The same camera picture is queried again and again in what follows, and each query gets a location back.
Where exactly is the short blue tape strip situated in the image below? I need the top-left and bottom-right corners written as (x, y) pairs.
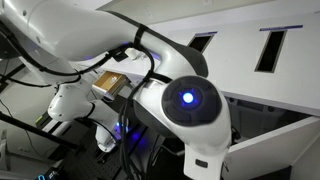
top-left (195, 31), bottom-right (218, 37)

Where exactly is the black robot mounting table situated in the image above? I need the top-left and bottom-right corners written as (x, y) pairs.
top-left (49, 99), bottom-right (174, 180)

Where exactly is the black device with blue light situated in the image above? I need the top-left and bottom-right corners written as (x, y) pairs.
top-left (33, 166), bottom-right (68, 180)

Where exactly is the robot control box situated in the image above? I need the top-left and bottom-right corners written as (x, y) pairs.
top-left (33, 111), bottom-right (73, 138)

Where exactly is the black metal bar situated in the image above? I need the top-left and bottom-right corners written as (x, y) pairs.
top-left (0, 111), bottom-right (79, 150)

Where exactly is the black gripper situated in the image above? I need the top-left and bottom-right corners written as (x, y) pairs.
top-left (230, 125), bottom-right (242, 144)

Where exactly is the long blue tape strip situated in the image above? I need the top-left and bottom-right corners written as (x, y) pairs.
top-left (259, 24), bottom-right (304, 32)

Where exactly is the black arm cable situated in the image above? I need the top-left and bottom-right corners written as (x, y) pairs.
top-left (0, 29), bottom-right (174, 180)

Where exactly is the wooden drawer with white front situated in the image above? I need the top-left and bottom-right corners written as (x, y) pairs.
top-left (91, 70), bottom-right (129, 101)

